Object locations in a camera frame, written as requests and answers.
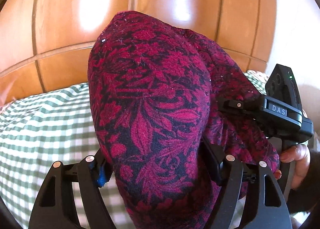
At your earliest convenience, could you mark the red black floral sweater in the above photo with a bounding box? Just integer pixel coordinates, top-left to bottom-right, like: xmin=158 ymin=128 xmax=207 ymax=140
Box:
xmin=87 ymin=10 xmax=281 ymax=229

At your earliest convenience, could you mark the dark sleeve forearm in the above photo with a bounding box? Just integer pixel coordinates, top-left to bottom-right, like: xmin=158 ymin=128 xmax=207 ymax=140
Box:
xmin=281 ymin=144 xmax=319 ymax=213

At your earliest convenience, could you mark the person's right hand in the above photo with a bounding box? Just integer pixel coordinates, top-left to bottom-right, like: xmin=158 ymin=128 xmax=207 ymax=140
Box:
xmin=280 ymin=144 xmax=311 ymax=189

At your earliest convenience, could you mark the green white checkered bedsheet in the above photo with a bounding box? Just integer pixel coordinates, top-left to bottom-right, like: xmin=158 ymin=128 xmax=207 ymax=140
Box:
xmin=0 ymin=70 xmax=273 ymax=229

